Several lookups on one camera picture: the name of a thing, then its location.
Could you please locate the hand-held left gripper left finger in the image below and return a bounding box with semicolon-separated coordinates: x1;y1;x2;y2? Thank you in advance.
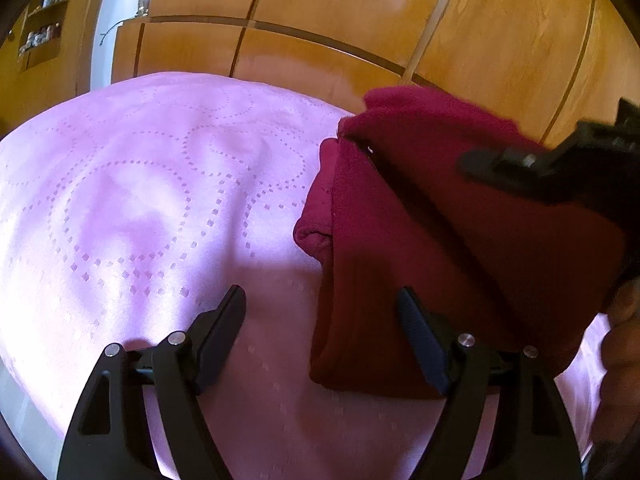
56;285;247;480

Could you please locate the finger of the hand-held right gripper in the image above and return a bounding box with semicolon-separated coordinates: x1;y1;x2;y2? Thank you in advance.
459;97;640;241

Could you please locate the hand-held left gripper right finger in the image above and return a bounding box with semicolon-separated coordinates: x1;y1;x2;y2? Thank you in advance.
395;287;583;480

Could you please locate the maroon embroidered sweater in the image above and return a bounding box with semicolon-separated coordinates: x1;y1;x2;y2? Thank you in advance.
292;85;631;401

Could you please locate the person's right hand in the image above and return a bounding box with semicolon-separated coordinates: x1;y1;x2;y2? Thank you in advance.
590;275;640;456

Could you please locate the pink dotted bedspread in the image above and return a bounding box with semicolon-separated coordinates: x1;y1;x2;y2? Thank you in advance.
0;71;616;480

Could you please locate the wooden wardrobe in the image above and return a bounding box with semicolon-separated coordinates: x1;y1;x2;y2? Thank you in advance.
111;0;640;151

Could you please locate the wooden shelf with jars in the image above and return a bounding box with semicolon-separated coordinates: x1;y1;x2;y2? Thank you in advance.
17;0;83;71

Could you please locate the thin white cable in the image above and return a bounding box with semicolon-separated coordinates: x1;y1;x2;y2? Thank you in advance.
99;16;146;47

